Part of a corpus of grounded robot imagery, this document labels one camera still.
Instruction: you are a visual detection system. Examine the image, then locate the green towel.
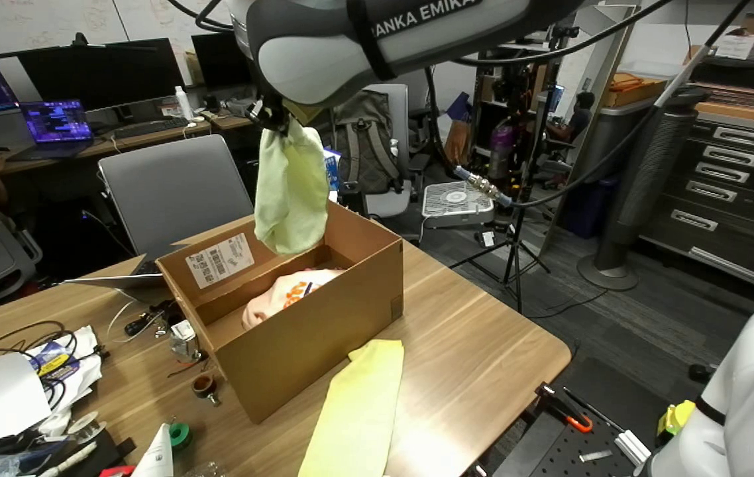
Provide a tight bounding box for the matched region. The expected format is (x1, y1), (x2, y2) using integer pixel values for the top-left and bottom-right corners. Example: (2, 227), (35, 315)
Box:
(254, 118), (330, 256)

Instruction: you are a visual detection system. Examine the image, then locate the peach and pink shirt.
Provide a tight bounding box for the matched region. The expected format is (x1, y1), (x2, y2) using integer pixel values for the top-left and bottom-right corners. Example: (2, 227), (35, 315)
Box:
(241, 268), (347, 331)

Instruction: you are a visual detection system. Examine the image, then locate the white box fan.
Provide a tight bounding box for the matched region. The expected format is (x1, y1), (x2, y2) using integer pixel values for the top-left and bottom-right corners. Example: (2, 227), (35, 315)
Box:
(421, 180), (496, 230)

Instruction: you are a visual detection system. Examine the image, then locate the cardboard box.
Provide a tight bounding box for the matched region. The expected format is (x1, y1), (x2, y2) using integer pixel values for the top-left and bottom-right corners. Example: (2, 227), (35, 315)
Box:
(155, 201), (405, 425)

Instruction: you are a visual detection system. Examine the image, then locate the small white box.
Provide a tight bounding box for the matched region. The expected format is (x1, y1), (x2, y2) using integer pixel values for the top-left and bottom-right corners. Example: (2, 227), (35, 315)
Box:
(170, 319), (201, 362)

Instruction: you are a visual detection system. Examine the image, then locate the yellow towel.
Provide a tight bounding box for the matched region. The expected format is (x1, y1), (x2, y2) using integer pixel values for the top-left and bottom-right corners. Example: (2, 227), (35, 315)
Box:
(297, 339), (405, 477)

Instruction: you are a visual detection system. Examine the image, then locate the small black monitor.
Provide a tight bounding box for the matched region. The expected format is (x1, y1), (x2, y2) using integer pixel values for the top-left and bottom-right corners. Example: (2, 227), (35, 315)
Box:
(191, 32), (253, 91)

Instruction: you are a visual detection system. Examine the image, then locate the white plastic bottle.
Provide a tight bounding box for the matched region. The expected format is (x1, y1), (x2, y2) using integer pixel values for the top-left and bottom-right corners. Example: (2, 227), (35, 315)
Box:
(174, 85), (194, 122)

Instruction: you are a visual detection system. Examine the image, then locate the grey backpack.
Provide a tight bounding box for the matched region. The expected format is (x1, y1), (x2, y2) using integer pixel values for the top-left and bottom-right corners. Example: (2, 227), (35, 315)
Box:
(329, 89), (405, 195)

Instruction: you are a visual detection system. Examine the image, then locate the black keyboard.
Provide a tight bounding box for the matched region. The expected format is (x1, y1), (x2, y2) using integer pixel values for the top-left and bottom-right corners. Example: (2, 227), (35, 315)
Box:
(112, 117), (191, 140)

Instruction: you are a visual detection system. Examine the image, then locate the wide black monitor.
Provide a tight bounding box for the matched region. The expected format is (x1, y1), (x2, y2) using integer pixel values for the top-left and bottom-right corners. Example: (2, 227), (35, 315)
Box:
(17, 37), (186, 115)

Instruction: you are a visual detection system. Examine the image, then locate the laptop with purple screen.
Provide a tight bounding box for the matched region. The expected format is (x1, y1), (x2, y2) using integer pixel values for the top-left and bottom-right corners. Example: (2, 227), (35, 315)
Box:
(6, 99), (97, 163)

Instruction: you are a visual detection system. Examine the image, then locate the silver laptop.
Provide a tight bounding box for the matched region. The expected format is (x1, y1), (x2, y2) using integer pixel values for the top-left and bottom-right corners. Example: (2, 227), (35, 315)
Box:
(62, 257), (167, 290)

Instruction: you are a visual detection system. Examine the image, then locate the whiteboard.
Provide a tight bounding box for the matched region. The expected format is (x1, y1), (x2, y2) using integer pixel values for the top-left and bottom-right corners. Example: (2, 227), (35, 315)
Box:
(0, 0), (233, 56)

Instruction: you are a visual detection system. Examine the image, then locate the black shelf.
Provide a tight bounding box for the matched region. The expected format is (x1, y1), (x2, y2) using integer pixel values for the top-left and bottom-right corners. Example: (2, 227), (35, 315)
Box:
(472, 45), (551, 168)

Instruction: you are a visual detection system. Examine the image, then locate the copper tape roll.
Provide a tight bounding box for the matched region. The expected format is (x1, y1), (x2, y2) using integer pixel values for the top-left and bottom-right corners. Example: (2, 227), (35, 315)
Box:
(191, 374), (223, 407)

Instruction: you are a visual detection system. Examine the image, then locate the white plastic bag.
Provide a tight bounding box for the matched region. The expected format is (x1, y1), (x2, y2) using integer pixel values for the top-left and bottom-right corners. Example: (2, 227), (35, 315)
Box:
(25, 325), (107, 435)

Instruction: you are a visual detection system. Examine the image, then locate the blue bin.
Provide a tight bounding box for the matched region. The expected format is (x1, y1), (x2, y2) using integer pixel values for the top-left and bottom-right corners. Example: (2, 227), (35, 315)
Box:
(559, 175), (610, 240)

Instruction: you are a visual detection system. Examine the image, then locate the green tape roll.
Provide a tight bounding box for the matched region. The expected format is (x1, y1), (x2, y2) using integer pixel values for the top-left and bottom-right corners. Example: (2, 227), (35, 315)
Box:
(168, 422), (194, 453)

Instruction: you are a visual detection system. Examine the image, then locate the grey tower fan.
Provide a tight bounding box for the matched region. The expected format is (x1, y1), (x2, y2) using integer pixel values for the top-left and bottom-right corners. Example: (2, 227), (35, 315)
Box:
(576, 85), (710, 292)

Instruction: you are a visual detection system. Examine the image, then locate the white marker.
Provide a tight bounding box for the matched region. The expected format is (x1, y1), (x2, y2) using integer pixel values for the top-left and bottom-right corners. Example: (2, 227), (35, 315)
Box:
(38, 441), (99, 477)

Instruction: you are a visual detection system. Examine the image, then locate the black pen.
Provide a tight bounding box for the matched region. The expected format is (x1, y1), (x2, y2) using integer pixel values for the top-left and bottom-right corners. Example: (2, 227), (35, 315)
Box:
(562, 386), (625, 433)

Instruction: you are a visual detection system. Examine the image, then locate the black drawer cabinet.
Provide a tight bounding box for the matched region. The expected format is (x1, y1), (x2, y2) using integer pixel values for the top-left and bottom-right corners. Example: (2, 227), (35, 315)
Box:
(638, 106), (754, 300)

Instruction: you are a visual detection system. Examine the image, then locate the white block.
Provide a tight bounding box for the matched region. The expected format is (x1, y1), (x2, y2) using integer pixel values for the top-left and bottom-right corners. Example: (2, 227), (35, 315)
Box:
(615, 429), (653, 468)

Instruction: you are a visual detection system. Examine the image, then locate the camera on tripod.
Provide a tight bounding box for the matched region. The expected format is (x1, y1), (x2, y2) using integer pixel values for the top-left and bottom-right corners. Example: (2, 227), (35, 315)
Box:
(449, 23), (580, 313)

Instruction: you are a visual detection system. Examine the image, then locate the orange handled tool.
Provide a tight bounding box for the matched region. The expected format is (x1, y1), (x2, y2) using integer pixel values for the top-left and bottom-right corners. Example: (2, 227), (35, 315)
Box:
(535, 382), (594, 435)

